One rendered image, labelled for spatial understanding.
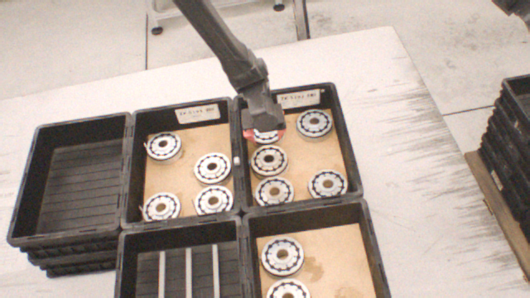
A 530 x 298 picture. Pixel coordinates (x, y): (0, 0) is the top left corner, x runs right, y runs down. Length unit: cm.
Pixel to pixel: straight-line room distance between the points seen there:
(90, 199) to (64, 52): 214
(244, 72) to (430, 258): 71
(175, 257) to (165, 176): 26
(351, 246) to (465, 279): 33
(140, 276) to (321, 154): 58
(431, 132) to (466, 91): 120
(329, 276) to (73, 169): 82
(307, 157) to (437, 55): 176
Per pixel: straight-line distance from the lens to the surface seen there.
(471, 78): 288
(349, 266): 119
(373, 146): 155
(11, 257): 163
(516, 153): 203
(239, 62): 101
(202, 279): 122
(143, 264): 128
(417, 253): 137
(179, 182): 137
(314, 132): 138
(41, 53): 357
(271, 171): 130
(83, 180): 149
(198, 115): 144
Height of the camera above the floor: 192
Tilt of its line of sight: 51 degrees down
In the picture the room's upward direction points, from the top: 8 degrees counter-clockwise
